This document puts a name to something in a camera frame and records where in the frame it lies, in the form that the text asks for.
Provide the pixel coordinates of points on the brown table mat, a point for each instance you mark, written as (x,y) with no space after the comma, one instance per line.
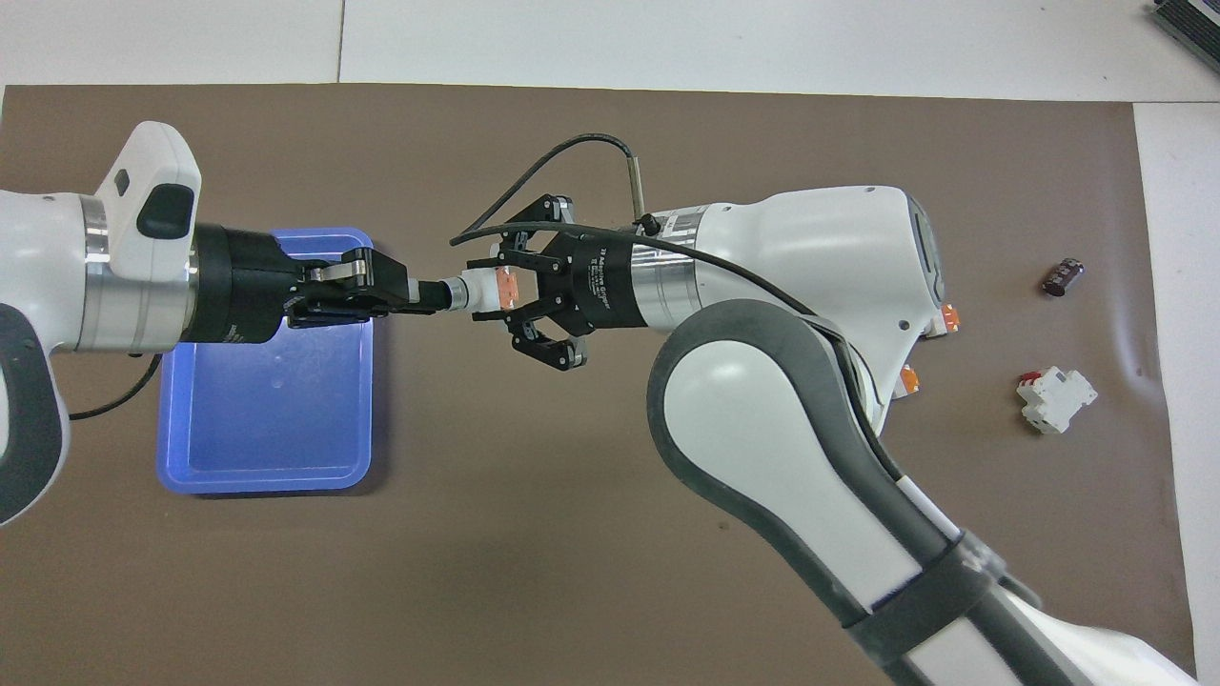
(572,572)

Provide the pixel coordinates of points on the white red circuit breaker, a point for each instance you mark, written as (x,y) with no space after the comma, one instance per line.
(1053,400)

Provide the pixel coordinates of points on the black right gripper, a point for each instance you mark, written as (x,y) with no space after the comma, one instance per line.
(600,286)

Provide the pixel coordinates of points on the blue plastic tray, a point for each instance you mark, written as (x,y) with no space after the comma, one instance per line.
(276,429)

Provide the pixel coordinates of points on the dark ridged metal box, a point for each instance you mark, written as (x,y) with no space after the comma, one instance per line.
(1196,17)

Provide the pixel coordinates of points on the small black electronic component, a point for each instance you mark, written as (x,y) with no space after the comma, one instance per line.
(1063,276)

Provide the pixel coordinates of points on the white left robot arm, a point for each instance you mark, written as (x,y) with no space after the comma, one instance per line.
(38,276)

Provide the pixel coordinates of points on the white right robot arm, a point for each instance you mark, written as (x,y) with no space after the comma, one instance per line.
(762,429)

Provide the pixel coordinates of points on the orange white selector switch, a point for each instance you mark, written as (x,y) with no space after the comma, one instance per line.
(910,381)
(477,291)
(950,319)

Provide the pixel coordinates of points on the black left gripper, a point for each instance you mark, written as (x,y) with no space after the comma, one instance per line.
(238,286)

